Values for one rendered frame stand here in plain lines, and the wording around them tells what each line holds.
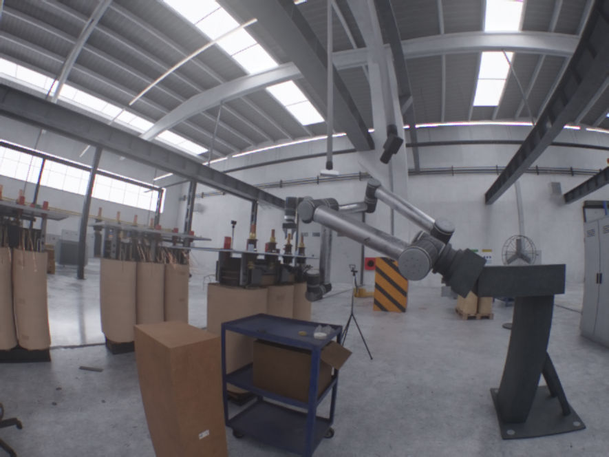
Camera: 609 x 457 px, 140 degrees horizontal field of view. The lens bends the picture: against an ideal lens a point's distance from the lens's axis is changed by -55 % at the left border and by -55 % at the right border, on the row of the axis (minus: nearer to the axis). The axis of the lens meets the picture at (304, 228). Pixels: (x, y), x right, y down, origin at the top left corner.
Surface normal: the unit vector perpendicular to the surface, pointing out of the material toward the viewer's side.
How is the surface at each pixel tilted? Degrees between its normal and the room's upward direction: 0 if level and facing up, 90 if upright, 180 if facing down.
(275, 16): 180
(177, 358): 90
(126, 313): 90
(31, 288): 90
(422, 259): 103
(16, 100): 90
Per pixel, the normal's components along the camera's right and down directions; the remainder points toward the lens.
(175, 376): 0.89, -0.01
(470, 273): -0.52, -0.14
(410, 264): -0.64, 0.16
